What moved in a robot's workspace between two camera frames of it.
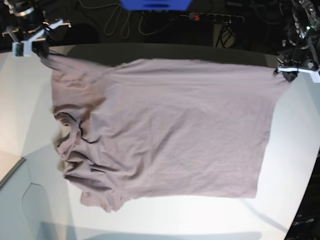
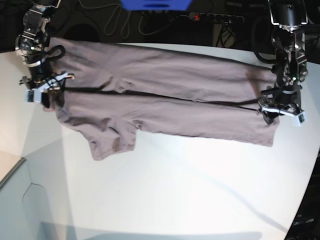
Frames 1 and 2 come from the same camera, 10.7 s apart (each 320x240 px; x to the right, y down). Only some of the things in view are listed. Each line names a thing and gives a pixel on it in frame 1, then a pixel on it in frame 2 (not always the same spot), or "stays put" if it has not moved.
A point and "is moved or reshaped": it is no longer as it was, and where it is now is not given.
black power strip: x=216 y=17 stays put
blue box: x=156 y=5 stays put
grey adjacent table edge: x=13 y=169 stays put
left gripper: x=37 y=35 → x=48 y=82
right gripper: x=298 y=57 → x=278 y=100
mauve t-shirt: x=134 y=128 is moved or reshaped
